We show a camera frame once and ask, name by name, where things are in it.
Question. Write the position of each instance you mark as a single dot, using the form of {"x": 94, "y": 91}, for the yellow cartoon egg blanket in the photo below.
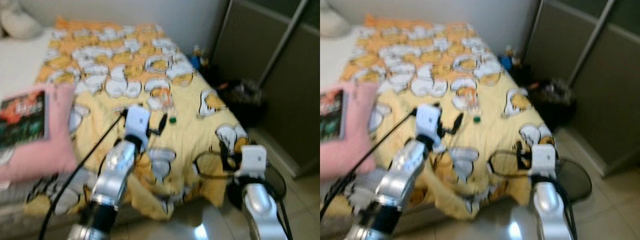
{"x": 125, "y": 65}
{"x": 430, "y": 62}

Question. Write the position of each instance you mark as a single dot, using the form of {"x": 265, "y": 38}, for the pink cartoon pillow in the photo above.
{"x": 55, "y": 150}
{"x": 357, "y": 145}

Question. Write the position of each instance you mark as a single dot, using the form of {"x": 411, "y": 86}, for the dark red-green cover book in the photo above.
{"x": 22, "y": 120}
{"x": 331, "y": 116}

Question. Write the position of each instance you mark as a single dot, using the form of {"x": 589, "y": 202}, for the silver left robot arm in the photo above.
{"x": 112, "y": 170}
{"x": 405, "y": 175}

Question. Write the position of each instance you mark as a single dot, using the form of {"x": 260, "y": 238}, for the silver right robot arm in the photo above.
{"x": 547, "y": 205}
{"x": 257, "y": 202}

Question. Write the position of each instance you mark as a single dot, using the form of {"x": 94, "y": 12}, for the clear bottle with green cap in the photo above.
{"x": 169, "y": 105}
{"x": 472, "y": 105}

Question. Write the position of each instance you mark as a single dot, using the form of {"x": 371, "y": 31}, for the black mesh wastebasket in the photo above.
{"x": 277, "y": 187}
{"x": 580, "y": 182}

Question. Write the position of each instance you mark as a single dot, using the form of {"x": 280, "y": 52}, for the small blue figurine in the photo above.
{"x": 201, "y": 59}
{"x": 510, "y": 59}

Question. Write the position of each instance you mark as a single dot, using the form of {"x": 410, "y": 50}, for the dark grey sliding-door wardrobe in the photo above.
{"x": 290, "y": 75}
{"x": 605, "y": 80}

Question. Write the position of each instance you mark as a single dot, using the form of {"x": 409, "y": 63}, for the white quilted mattress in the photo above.
{"x": 332, "y": 60}
{"x": 20, "y": 65}

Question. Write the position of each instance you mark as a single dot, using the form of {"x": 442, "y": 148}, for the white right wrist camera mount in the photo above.
{"x": 544, "y": 159}
{"x": 252, "y": 159}

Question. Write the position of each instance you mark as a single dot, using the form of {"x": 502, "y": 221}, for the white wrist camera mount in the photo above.
{"x": 137, "y": 120}
{"x": 544, "y": 159}
{"x": 252, "y": 159}
{"x": 429, "y": 119}

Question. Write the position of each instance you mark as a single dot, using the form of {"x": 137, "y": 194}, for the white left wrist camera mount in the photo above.
{"x": 137, "y": 120}
{"x": 429, "y": 119}

